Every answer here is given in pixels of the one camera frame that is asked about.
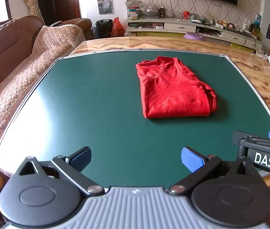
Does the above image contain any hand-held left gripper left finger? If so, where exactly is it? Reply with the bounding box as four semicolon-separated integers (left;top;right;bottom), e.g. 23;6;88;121
14;146;105;196

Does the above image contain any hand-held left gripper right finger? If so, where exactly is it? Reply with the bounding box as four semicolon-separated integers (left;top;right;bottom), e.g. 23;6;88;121
168;147;257;195

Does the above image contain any red long-sleeved shirt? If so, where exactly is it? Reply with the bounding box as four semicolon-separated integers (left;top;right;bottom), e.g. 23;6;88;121
135;56;219;119

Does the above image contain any purple plastic basin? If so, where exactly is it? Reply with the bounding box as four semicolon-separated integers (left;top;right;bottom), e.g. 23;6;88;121
183;32;206;41

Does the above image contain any grey television cabinet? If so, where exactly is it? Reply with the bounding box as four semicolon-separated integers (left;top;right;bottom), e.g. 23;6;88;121
125;17;263;51

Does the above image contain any black bag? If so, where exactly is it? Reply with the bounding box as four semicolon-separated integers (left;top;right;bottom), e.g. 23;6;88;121
95;19;113;39

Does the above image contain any orange plastic bag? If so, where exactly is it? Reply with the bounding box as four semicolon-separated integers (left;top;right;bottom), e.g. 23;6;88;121
111;17;125;38

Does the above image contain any brown leather sofa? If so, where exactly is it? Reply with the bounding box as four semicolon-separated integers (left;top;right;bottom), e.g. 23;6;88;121
0;15;92;105

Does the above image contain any dark wooden door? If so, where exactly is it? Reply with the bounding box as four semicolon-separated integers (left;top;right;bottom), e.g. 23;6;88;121
50;0;82;25

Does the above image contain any clear lidded jar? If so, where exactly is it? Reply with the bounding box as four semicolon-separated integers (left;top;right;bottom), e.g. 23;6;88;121
125;0;142;21

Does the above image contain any beige curtain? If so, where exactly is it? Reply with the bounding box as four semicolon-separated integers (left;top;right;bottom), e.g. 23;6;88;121
23;0;45;24

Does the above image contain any green mat with silver frame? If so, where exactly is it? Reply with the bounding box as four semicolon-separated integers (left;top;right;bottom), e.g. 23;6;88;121
0;50;270;189

